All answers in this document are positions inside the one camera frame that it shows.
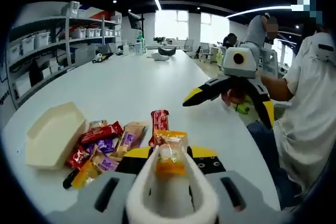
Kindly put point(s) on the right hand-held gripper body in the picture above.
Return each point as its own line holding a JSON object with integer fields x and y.
{"x": 241, "y": 66}

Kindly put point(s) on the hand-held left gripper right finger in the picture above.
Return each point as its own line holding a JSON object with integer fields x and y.
{"x": 241, "y": 197}

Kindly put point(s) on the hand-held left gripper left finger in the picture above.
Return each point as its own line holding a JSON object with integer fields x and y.
{"x": 99, "y": 197}

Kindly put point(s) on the black snack packet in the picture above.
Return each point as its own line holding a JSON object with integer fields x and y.
{"x": 68, "y": 182}

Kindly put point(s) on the white food tongs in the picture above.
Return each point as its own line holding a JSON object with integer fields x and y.
{"x": 134, "y": 205}

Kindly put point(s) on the pile of snack packets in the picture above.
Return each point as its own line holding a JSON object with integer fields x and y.
{"x": 105, "y": 132}

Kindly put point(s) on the orange cake snack packet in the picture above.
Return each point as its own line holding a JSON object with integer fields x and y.
{"x": 170, "y": 153}

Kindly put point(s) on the cream hexagonal container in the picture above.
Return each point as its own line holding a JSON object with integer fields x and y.
{"x": 50, "y": 134}

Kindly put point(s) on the person's blue jeans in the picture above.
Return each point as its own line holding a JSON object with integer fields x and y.
{"x": 267, "y": 150}

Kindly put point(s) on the group of office chairs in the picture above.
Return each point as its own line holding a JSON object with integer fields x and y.
{"x": 189, "y": 44}

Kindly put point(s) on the white and black device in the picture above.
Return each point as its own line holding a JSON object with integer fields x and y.
{"x": 164, "y": 54}

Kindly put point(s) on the potted plant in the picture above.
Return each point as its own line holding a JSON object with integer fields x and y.
{"x": 158, "y": 39}

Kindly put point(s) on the green bottle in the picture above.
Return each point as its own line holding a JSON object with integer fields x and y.
{"x": 143, "y": 41}

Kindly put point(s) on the white chest-worn device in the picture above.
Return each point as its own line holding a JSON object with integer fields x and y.
{"x": 326, "y": 49}

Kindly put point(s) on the white pump bottle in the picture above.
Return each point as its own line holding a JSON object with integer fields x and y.
{"x": 126, "y": 48}

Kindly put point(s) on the black monitor on stand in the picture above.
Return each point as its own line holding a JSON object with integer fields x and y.
{"x": 135, "y": 20}

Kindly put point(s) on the spare hand-held gripper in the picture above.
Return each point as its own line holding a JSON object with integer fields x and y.
{"x": 101, "y": 57}

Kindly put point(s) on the grey flat case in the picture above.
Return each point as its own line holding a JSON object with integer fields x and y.
{"x": 84, "y": 54}

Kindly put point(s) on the stack of white boxes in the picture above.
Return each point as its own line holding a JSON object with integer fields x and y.
{"x": 22, "y": 86}

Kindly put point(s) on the black bag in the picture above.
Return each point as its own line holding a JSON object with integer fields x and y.
{"x": 35, "y": 73}

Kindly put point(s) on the grey metal storage shelf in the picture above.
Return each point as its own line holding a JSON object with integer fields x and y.
{"x": 68, "y": 40}

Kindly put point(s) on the row of white storage bins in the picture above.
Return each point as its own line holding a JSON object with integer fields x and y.
{"x": 42, "y": 39}

